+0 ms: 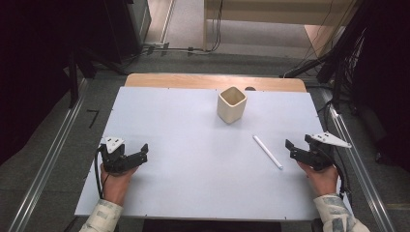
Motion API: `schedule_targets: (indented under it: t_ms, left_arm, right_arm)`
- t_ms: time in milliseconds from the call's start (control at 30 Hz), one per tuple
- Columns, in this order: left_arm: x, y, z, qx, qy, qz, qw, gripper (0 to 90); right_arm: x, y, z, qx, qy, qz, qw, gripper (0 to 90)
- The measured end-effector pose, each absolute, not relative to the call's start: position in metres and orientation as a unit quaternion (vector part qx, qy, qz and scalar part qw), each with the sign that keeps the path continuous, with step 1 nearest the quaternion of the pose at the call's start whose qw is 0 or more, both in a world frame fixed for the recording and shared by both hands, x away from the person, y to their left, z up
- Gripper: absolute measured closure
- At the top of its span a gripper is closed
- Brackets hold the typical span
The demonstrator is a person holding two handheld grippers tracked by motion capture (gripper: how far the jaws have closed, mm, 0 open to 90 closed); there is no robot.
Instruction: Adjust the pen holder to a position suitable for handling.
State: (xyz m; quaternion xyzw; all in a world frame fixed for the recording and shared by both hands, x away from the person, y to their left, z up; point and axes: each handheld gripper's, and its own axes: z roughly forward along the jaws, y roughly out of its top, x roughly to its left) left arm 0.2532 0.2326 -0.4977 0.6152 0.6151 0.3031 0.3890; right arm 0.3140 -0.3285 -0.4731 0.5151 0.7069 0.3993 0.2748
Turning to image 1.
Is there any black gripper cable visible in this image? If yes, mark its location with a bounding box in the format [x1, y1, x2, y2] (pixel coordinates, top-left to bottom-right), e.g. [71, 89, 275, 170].
[331, 146, 353, 207]
[94, 147, 110, 200]

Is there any beige square cup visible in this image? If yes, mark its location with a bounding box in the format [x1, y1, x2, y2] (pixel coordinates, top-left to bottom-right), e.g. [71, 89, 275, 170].
[216, 85, 249, 126]

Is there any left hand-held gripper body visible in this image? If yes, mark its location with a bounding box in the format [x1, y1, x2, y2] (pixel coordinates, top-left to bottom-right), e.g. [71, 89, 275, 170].
[98, 136, 136, 175]

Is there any dark cabinet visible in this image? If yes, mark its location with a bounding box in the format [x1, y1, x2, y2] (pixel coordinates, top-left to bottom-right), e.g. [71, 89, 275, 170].
[102, 0, 153, 65]

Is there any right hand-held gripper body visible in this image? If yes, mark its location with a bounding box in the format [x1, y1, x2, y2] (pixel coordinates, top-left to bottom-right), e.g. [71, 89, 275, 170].
[304, 131, 353, 172]

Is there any black metal stand with cables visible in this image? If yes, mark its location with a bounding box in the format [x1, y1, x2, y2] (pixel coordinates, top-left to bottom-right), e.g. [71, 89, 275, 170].
[279, 0, 375, 114]

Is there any metal floor rail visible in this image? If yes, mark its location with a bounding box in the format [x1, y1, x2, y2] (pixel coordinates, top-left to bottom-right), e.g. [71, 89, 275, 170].
[7, 76, 90, 232]
[318, 86, 398, 232]

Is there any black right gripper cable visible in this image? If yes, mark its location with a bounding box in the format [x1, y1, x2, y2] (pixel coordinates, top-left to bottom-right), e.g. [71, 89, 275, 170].
[331, 146, 353, 207]

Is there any wooden table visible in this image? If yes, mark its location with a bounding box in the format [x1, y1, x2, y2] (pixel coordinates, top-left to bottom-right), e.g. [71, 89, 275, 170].
[124, 72, 308, 94]

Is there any light wooden bench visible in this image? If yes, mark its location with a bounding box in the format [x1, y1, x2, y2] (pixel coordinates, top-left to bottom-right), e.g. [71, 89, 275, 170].
[202, 0, 359, 60]

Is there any white table board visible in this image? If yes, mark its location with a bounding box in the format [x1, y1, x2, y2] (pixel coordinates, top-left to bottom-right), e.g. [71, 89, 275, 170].
[73, 85, 354, 222]

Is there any person's right hand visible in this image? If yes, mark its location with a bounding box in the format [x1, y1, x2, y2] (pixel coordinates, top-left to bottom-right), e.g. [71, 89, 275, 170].
[296, 159, 339, 198]

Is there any power strip with plugs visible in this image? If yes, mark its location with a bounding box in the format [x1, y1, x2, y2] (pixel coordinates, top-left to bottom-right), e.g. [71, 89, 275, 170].
[141, 41, 207, 56]

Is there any white pen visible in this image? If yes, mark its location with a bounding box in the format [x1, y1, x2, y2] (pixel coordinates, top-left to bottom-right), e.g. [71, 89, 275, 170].
[251, 134, 284, 171]

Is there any person's left hand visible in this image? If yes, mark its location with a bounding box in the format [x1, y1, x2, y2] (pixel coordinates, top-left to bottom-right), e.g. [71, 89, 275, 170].
[100, 162, 140, 208]

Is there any black hanging cable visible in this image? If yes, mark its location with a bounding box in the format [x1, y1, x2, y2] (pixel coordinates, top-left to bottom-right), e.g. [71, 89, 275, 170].
[206, 0, 225, 53]

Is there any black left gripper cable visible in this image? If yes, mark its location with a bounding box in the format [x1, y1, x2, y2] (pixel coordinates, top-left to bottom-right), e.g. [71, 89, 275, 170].
[94, 147, 110, 200]

